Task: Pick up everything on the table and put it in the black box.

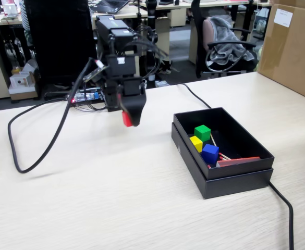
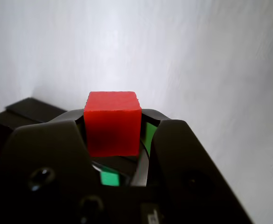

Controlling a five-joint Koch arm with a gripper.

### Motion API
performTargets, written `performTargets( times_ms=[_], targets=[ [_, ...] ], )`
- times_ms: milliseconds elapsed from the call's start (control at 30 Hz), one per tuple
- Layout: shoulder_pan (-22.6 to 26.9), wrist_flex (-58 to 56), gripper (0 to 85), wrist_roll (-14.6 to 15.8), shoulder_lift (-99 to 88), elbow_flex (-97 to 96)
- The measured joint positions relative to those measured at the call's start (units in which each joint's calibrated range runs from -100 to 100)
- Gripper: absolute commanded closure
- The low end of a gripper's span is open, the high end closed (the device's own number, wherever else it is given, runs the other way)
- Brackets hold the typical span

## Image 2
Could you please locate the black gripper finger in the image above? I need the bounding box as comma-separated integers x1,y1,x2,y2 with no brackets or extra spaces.
0,108,105,224
140,108,255,224

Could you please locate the red wooden cube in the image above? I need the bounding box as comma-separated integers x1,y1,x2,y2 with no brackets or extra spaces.
83,91,142,157

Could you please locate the black cardboard box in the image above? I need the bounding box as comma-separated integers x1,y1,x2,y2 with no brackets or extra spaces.
0,111,46,152

